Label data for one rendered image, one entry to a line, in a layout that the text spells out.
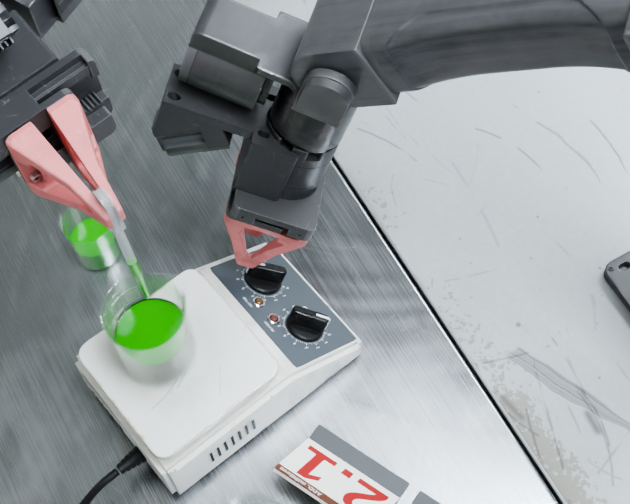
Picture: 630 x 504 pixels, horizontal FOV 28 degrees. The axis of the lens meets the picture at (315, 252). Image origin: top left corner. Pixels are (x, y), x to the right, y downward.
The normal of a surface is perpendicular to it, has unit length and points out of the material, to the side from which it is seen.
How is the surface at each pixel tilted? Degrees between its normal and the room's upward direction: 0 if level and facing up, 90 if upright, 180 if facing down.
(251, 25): 17
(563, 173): 0
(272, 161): 75
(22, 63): 2
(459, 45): 87
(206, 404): 0
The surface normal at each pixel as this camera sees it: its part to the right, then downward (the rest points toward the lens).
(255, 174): -0.12, 0.74
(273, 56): 0.24, -0.36
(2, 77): -0.06, -0.43
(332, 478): 0.33, -0.82
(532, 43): -0.33, 0.83
